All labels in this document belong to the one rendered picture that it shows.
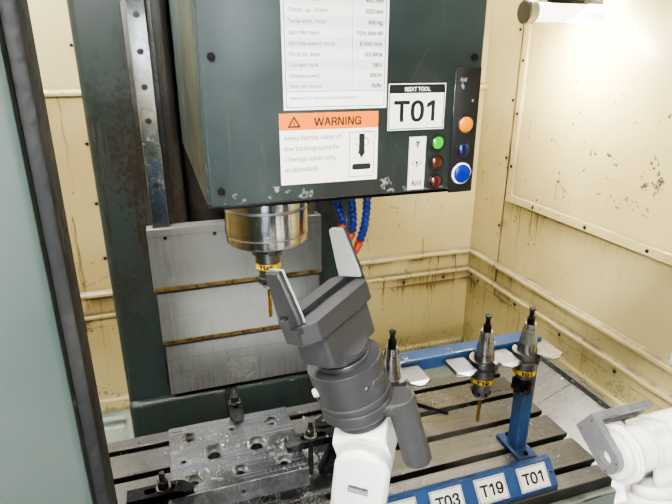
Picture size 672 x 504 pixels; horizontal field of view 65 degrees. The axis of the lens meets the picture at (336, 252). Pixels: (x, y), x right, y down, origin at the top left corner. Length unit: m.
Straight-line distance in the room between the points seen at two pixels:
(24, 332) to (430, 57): 0.70
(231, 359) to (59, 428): 1.30
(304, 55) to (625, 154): 1.06
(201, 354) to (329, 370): 1.06
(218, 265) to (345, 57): 0.84
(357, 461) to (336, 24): 0.58
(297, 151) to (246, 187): 0.09
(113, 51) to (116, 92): 0.09
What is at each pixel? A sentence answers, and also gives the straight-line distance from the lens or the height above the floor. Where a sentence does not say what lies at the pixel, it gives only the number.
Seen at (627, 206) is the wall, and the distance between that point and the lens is 1.63.
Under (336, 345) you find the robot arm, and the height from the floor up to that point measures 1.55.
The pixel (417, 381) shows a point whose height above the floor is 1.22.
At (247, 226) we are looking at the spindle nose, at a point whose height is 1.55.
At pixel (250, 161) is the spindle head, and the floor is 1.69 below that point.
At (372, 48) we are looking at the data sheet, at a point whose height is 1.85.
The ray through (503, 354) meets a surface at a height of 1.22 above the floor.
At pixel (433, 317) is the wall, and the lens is 2.33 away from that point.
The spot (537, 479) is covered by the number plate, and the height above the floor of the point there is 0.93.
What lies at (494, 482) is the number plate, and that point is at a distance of 1.33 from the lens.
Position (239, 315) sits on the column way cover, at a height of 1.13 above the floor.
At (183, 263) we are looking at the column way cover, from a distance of 1.49.
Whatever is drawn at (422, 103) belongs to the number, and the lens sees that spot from 0.87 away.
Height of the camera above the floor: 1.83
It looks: 20 degrees down
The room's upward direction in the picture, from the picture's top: straight up
